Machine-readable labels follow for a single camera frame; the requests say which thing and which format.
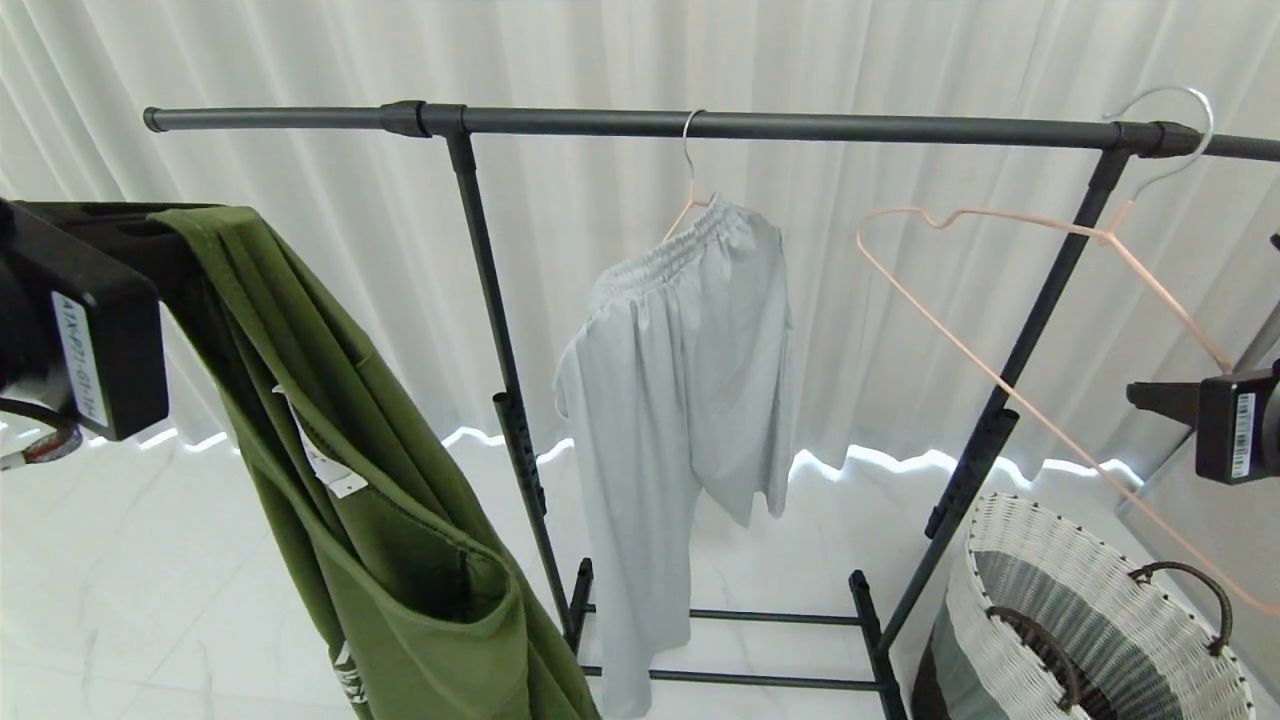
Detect pale grey shorts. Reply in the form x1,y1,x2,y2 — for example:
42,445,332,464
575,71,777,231
553,195,797,719

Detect black clothes rack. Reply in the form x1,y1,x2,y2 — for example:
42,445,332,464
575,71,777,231
143,100,1280,720

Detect pink clothes hanger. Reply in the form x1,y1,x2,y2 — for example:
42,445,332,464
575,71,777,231
662,110,715,244
856,85,1280,617

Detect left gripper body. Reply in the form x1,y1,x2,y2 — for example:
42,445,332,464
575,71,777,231
0,200,171,443

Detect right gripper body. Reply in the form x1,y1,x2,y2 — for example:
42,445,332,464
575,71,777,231
1195,365,1280,487

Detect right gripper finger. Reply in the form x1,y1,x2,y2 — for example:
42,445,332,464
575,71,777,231
1127,380,1201,413

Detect white laundry basket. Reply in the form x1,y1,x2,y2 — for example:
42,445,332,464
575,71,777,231
912,492,1256,720

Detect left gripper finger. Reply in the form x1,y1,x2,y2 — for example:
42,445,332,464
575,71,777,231
15,202,217,301

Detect white curtain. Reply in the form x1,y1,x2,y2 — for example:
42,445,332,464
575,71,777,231
0,0,1280,491

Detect green garment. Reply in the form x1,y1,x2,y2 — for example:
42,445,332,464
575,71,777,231
150,205,601,720

